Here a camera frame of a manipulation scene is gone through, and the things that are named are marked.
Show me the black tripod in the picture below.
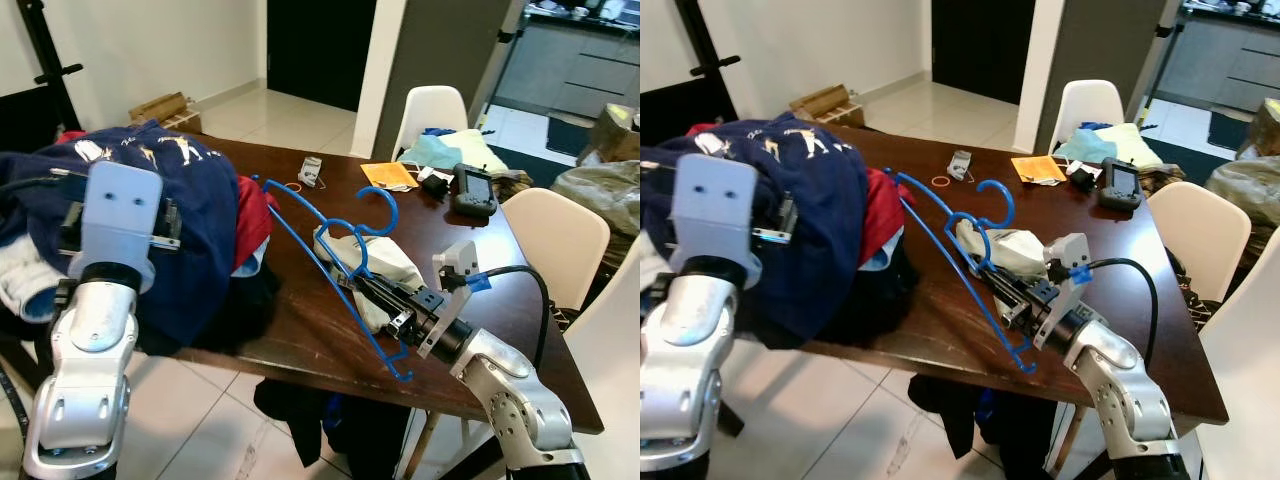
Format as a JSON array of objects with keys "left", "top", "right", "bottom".
[
  {"left": 675, "top": 0, "right": 746, "bottom": 126},
  {"left": 15, "top": 0, "right": 86, "bottom": 131}
]

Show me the teal cloth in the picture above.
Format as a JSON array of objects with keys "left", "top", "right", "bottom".
[
  {"left": 400, "top": 133, "right": 466, "bottom": 171},
  {"left": 1055, "top": 125, "right": 1116, "bottom": 166}
]

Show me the orange envelope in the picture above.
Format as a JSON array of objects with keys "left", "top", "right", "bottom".
[
  {"left": 360, "top": 160, "right": 419, "bottom": 191},
  {"left": 1010, "top": 155, "right": 1069, "bottom": 186}
]

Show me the pale yellow cloth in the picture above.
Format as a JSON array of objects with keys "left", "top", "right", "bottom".
[
  {"left": 455, "top": 128, "right": 511, "bottom": 176},
  {"left": 1100, "top": 122, "right": 1161, "bottom": 171}
]

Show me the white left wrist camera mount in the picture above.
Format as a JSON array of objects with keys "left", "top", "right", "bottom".
[
  {"left": 668, "top": 152, "right": 761, "bottom": 263},
  {"left": 80, "top": 160, "right": 166, "bottom": 269}
]

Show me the navy golfer print garment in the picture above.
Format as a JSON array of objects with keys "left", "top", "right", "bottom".
[
  {"left": 0, "top": 120, "right": 241, "bottom": 346},
  {"left": 640, "top": 112, "right": 871, "bottom": 341}
]

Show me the grey kitchen cabinet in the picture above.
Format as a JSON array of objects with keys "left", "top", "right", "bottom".
[
  {"left": 1150, "top": 0, "right": 1280, "bottom": 116},
  {"left": 495, "top": 5, "right": 640, "bottom": 121}
]

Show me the olive bag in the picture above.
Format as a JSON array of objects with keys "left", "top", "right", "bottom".
[
  {"left": 1205, "top": 155, "right": 1280, "bottom": 231},
  {"left": 550, "top": 160, "right": 640, "bottom": 236},
  {"left": 1240, "top": 97, "right": 1280, "bottom": 156},
  {"left": 590, "top": 103, "right": 640, "bottom": 161}
]

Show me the black garment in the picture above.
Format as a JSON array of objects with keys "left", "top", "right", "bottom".
[
  {"left": 800, "top": 240, "right": 921, "bottom": 349},
  {"left": 140, "top": 265, "right": 281, "bottom": 356}
]

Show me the cardboard box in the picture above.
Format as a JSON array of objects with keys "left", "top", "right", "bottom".
[
  {"left": 788, "top": 85, "right": 863, "bottom": 126},
  {"left": 128, "top": 92, "right": 203, "bottom": 133}
]

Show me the dark cloth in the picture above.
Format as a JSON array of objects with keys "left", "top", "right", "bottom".
[
  {"left": 905, "top": 372, "right": 1061, "bottom": 480},
  {"left": 253, "top": 378, "right": 411, "bottom": 480}
]

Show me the black handheld device with screen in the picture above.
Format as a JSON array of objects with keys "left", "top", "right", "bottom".
[
  {"left": 452, "top": 163, "right": 499, "bottom": 219},
  {"left": 1098, "top": 158, "right": 1143, "bottom": 211}
]

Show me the white garment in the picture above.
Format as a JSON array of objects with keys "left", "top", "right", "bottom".
[{"left": 0, "top": 235, "right": 61, "bottom": 321}]

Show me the blue plastic hanger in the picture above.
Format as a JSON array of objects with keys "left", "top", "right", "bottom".
[
  {"left": 250, "top": 175, "right": 416, "bottom": 383},
  {"left": 885, "top": 168, "right": 1041, "bottom": 373}
]

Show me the white chair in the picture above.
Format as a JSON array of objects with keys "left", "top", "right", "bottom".
[
  {"left": 1145, "top": 180, "right": 1253, "bottom": 301},
  {"left": 560, "top": 235, "right": 640, "bottom": 480},
  {"left": 392, "top": 85, "right": 471, "bottom": 166},
  {"left": 1195, "top": 225, "right": 1280, "bottom": 480},
  {"left": 500, "top": 188, "right": 613, "bottom": 311},
  {"left": 1045, "top": 80, "right": 1126, "bottom": 156}
]

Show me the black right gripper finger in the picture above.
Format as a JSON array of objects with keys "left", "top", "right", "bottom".
[
  {"left": 975, "top": 255, "right": 1041, "bottom": 291},
  {"left": 345, "top": 268, "right": 421, "bottom": 301},
  {"left": 985, "top": 275, "right": 1023, "bottom": 313},
  {"left": 355, "top": 290, "right": 401, "bottom": 326}
]

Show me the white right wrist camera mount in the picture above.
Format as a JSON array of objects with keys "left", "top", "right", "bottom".
[
  {"left": 1035, "top": 232, "right": 1093, "bottom": 351},
  {"left": 418, "top": 240, "right": 481, "bottom": 361}
]

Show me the red garment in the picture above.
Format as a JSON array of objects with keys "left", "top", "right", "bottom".
[
  {"left": 235, "top": 175, "right": 276, "bottom": 271},
  {"left": 862, "top": 170, "right": 906, "bottom": 266}
]

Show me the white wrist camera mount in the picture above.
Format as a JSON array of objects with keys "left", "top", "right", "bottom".
[
  {"left": 1035, "top": 232, "right": 1093, "bottom": 351},
  {"left": 80, "top": 160, "right": 166, "bottom": 269},
  {"left": 668, "top": 152, "right": 761, "bottom": 263},
  {"left": 418, "top": 240, "right": 481, "bottom": 361}
]

